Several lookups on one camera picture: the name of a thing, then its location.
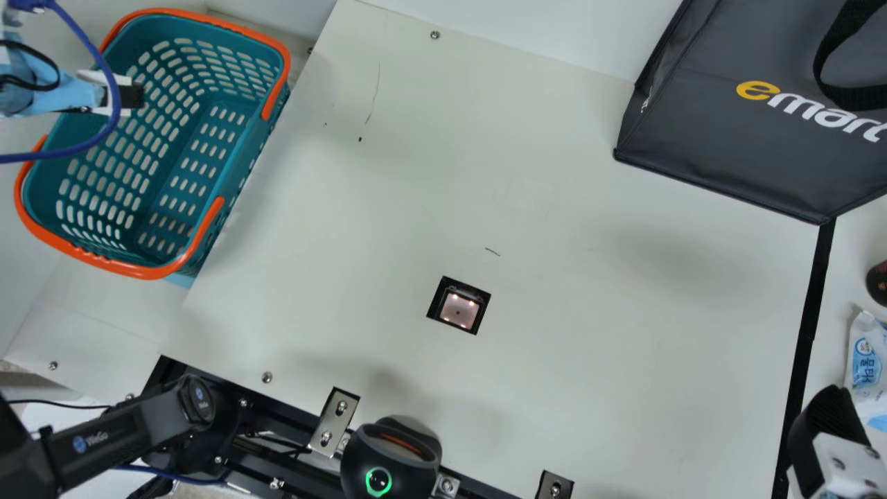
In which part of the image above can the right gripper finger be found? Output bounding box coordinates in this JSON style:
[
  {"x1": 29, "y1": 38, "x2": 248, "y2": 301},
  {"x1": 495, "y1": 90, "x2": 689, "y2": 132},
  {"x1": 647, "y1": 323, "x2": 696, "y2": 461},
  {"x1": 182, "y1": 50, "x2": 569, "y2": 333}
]
[{"x1": 787, "y1": 385, "x2": 887, "y2": 499}]

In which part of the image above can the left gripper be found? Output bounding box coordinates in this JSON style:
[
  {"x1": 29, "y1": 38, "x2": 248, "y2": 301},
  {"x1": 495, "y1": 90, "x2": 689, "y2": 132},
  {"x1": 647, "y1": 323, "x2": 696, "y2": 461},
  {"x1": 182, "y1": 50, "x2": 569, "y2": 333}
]
[{"x1": 0, "y1": 31, "x2": 145, "y2": 120}]

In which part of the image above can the teal shopping basket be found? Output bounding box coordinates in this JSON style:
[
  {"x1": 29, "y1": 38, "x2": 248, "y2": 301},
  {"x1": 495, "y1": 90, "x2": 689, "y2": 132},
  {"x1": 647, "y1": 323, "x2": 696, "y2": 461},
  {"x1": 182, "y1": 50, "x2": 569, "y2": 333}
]
[{"x1": 14, "y1": 8, "x2": 292, "y2": 281}]

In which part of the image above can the small square scanner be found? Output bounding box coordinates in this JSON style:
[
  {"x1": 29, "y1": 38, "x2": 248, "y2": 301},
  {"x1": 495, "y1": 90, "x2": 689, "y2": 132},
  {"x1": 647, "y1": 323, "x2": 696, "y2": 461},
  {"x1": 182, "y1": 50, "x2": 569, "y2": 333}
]
[{"x1": 426, "y1": 276, "x2": 491, "y2": 336}]

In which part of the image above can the white and blue pouch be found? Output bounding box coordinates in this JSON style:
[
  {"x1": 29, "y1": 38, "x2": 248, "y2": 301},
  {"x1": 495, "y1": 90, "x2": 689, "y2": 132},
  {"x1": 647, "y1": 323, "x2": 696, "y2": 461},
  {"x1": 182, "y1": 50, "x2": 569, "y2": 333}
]
[{"x1": 844, "y1": 310, "x2": 887, "y2": 434}]

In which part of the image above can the black strip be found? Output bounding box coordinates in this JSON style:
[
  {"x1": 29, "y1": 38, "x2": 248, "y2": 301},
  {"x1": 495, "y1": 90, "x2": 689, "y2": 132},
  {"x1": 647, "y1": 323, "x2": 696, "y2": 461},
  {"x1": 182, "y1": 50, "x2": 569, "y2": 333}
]
[{"x1": 771, "y1": 216, "x2": 837, "y2": 499}]

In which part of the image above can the dark coffee bottle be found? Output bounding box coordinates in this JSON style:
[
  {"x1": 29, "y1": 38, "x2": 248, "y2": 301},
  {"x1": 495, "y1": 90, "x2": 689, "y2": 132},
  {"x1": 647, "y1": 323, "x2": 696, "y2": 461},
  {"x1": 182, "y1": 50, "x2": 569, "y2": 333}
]
[{"x1": 866, "y1": 260, "x2": 887, "y2": 306}]

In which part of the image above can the black device with green light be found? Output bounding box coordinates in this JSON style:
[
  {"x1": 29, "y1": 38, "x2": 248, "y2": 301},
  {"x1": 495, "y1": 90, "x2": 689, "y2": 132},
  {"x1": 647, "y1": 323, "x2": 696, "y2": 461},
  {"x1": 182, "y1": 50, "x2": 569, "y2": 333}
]
[{"x1": 340, "y1": 416, "x2": 443, "y2": 499}]

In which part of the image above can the blue cable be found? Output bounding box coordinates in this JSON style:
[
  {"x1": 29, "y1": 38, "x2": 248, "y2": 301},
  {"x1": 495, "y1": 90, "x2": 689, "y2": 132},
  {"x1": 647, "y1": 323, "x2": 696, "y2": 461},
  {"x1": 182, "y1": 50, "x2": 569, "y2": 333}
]
[{"x1": 0, "y1": 0, "x2": 123, "y2": 164}]

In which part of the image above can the black cable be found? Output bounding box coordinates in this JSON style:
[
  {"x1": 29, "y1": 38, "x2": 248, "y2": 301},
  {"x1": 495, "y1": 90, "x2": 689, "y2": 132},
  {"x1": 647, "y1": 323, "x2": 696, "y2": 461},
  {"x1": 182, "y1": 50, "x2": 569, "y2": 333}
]
[{"x1": 0, "y1": 39, "x2": 62, "y2": 92}]

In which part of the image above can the dark grey bag with straps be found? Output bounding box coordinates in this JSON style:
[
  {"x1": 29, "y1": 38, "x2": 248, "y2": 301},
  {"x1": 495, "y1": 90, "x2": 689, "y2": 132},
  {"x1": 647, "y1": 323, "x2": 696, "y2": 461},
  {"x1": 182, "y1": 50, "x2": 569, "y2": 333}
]
[{"x1": 613, "y1": 0, "x2": 887, "y2": 226}]

